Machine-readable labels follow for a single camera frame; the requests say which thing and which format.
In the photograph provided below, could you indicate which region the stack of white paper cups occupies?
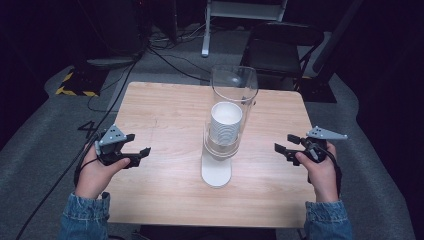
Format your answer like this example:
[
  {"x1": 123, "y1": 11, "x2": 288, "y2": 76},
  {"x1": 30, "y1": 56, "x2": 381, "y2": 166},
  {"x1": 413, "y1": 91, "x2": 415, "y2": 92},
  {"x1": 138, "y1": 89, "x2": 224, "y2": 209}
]
[{"x1": 208, "y1": 101, "x2": 244, "y2": 147}]

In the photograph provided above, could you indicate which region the white metal stand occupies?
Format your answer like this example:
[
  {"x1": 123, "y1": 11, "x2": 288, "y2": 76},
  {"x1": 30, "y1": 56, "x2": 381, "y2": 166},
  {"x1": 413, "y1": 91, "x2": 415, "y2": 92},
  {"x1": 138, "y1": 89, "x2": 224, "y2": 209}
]
[{"x1": 200, "y1": 0, "x2": 290, "y2": 59}]

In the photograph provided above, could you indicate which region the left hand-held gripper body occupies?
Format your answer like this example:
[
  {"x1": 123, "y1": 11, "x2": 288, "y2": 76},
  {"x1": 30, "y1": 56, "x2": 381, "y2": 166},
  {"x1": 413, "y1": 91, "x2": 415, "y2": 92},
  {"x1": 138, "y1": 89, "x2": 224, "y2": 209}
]
[{"x1": 94, "y1": 123, "x2": 129, "y2": 167}]

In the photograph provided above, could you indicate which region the black folding chair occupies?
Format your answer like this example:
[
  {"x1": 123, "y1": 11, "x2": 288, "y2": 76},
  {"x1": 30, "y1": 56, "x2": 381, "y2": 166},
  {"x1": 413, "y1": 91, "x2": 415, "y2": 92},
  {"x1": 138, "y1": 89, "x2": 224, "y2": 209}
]
[{"x1": 239, "y1": 21, "x2": 326, "y2": 92}]

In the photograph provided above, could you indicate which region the person's right hand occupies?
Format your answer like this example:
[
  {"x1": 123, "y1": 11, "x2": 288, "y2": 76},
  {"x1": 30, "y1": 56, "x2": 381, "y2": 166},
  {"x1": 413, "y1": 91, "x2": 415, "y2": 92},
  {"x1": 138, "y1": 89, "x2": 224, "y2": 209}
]
[{"x1": 294, "y1": 141, "x2": 340, "y2": 204}]

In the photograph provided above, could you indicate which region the black slanted stand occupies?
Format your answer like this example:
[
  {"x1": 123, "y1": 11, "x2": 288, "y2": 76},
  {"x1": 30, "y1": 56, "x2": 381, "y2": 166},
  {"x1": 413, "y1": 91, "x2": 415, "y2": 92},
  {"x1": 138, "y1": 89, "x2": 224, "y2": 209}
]
[{"x1": 299, "y1": 0, "x2": 366, "y2": 104}]

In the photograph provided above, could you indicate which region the black floor cable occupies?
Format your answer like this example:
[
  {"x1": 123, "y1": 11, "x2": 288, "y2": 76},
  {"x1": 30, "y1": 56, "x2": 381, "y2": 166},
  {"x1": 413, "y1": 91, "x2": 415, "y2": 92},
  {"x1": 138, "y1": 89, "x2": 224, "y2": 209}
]
[{"x1": 145, "y1": 45, "x2": 212, "y2": 83}]

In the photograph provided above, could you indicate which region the black yellow striped cable cover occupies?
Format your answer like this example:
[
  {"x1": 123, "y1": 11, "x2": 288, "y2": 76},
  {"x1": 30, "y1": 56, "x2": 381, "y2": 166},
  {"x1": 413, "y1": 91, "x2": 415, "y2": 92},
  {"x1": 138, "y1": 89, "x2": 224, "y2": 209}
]
[{"x1": 54, "y1": 67, "x2": 101, "y2": 98}]

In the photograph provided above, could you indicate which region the black right gripper strap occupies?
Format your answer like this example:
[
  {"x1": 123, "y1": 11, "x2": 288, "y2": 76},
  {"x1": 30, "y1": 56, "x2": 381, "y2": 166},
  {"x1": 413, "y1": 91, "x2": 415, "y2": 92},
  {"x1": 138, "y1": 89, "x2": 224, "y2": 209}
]
[{"x1": 307, "y1": 146, "x2": 344, "y2": 200}]

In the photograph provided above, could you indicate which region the black left gripper strap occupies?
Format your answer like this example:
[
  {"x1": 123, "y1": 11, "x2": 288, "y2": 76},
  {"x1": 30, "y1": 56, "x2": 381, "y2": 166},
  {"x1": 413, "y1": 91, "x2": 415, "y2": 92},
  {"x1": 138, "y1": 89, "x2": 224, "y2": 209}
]
[{"x1": 73, "y1": 155, "x2": 101, "y2": 188}]

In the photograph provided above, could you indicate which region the black gripper strap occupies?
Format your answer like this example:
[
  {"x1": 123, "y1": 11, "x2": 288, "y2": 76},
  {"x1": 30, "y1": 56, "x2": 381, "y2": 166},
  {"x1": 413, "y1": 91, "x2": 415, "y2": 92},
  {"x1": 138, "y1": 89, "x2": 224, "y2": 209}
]
[
  {"x1": 73, "y1": 155, "x2": 101, "y2": 188},
  {"x1": 307, "y1": 146, "x2": 344, "y2": 200}
]

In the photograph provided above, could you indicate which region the clear cup dispenser white base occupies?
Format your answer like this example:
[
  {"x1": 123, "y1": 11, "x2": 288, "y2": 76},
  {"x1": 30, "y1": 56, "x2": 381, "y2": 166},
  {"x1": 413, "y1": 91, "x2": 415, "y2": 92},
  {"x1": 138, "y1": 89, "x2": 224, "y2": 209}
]
[{"x1": 200, "y1": 65, "x2": 260, "y2": 188}]

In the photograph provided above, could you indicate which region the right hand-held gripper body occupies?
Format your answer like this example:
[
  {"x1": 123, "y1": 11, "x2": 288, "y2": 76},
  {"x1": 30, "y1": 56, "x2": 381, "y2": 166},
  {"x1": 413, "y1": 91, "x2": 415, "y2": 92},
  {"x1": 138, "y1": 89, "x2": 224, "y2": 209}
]
[{"x1": 299, "y1": 125, "x2": 349, "y2": 164}]

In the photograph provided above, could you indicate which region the person's left hand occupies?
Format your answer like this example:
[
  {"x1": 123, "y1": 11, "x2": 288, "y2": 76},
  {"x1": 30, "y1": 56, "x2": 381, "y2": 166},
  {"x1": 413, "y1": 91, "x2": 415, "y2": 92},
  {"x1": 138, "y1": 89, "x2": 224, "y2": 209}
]
[{"x1": 74, "y1": 145, "x2": 131, "y2": 201}]

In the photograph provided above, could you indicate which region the long black cable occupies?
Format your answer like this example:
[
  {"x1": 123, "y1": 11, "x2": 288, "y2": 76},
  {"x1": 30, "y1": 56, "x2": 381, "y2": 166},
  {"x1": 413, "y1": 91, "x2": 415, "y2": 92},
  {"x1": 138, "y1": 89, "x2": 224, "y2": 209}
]
[{"x1": 14, "y1": 55, "x2": 142, "y2": 240}]

